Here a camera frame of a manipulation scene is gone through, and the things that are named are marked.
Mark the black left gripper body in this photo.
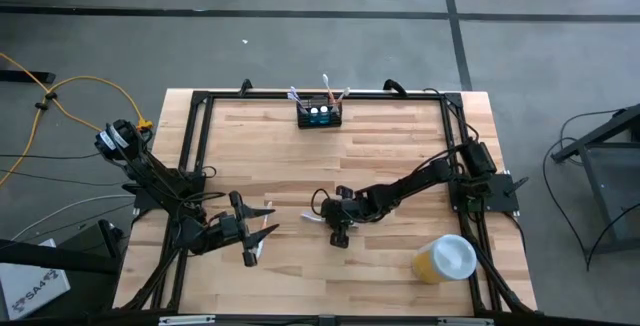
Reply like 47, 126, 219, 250
218, 190, 259, 268

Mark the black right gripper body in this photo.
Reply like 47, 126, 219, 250
319, 185, 362, 250

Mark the yellow container white lid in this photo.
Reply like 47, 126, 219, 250
411, 233, 479, 285

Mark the black equipment stand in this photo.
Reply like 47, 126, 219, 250
0, 218, 127, 277

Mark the white printed box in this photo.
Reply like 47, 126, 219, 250
0, 237, 72, 321

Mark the black floor bar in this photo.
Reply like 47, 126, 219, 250
0, 69, 57, 85

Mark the black metal cart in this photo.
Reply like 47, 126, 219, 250
549, 103, 640, 256

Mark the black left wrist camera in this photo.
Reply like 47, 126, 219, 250
218, 214, 240, 240

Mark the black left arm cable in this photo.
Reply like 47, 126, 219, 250
169, 164, 229, 217

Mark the black wire rack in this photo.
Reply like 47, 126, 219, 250
295, 93, 344, 131

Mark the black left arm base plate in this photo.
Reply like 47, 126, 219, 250
133, 171, 207, 212

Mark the silver aluminium bracket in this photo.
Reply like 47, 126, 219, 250
158, 314, 217, 326
436, 316, 495, 326

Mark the black aluminium table frame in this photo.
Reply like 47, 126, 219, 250
112, 89, 539, 317

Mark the yellow extension cable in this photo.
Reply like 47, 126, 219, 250
0, 51, 56, 187
47, 74, 154, 135

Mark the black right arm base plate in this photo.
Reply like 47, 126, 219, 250
446, 172, 521, 213

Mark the white floor cable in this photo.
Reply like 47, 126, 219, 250
9, 194, 136, 242

